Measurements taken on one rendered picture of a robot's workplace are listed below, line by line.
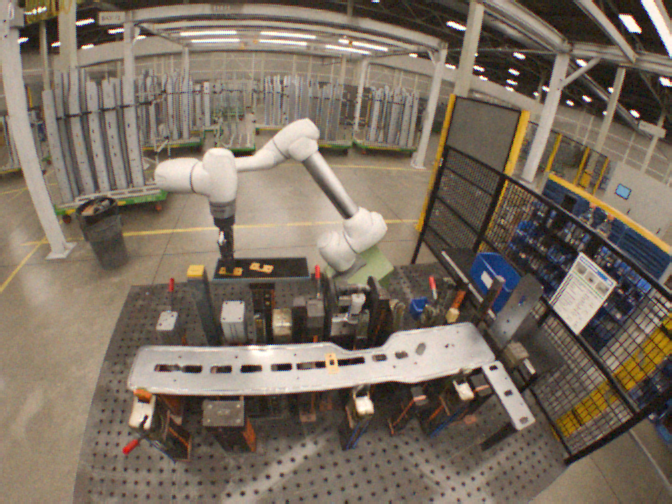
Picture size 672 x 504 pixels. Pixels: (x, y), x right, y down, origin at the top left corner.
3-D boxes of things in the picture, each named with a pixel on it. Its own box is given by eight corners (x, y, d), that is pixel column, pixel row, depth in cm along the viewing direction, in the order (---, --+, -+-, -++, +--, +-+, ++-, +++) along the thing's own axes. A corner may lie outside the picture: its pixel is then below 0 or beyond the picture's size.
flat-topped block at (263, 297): (257, 348, 123) (248, 277, 98) (257, 335, 129) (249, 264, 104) (278, 347, 125) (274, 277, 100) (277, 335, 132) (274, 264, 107)
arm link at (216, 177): (243, 192, 86) (207, 189, 85) (241, 146, 77) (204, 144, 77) (230, 205, 77) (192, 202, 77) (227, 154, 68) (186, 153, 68)
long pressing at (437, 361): (122, 398, 64) (120, 396, 64) (139, 344, 82) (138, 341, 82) (497, 362, 95) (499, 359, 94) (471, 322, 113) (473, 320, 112)
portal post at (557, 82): (528, 250, 395) (599, 54, 212) (494, 223, 466) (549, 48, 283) (539, 249, 405) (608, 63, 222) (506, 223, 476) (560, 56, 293)
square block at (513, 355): (476, 402, 107) (517, 359, 87) (469, 389, 114) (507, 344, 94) (488, 398, 109) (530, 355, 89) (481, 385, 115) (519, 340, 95)
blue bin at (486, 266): (495, 311, 114) (507, 291, 106) (468, 271, 139) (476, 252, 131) (519, 309, 116) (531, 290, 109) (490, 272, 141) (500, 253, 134)
